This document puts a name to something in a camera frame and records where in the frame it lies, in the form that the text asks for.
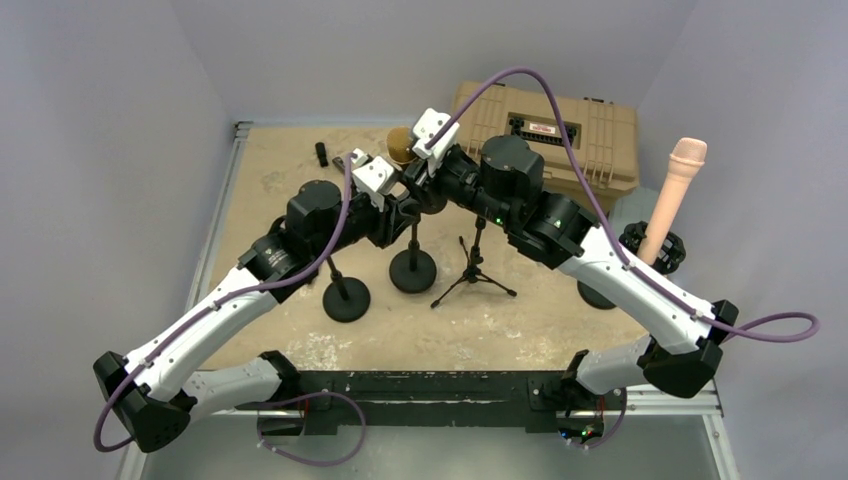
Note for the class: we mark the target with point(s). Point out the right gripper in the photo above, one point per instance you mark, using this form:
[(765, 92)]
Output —
[(426, 186)]

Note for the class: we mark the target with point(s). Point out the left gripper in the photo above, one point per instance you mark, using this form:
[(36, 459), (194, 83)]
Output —
[(387, 224)]

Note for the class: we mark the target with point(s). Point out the black round-base mic stand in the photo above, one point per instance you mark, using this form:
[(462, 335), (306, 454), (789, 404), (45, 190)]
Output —
[(413, 270)]

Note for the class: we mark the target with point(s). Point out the gold microphone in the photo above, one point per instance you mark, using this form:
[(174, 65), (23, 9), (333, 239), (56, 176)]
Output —
[(399, 144)]

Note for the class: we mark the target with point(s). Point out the black clip mic stand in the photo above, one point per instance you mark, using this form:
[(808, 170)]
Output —
[(346, 299)]

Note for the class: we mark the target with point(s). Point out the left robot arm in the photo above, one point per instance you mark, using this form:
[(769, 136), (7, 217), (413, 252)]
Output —
[(157, 390)]

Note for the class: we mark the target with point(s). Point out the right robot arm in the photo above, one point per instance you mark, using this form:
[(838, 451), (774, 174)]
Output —
[(680, 353)]

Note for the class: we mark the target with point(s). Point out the pink microphone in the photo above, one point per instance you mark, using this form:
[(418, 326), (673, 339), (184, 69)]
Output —
[(685, 161)]

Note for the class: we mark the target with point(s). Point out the small black cylinder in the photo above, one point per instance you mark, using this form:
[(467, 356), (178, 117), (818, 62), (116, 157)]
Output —
[(321, 154)]

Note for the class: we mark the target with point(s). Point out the tan plastic case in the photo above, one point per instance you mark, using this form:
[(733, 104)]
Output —
[(603, 136)]

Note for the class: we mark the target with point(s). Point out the grey pad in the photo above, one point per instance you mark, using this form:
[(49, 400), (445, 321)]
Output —
[(633, 208)]

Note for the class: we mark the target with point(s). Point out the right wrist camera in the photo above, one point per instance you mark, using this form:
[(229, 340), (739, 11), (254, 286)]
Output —
[(433, 134)]

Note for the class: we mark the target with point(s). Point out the dark metal L bracket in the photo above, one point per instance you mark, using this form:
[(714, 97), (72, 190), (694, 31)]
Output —
[(344, 163)]

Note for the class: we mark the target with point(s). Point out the black tripod shock-mount stand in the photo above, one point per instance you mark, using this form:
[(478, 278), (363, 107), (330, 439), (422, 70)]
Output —
[(473, 273)]

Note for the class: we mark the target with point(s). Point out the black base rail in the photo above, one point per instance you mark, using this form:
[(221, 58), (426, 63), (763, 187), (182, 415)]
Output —
[(534, 401)]

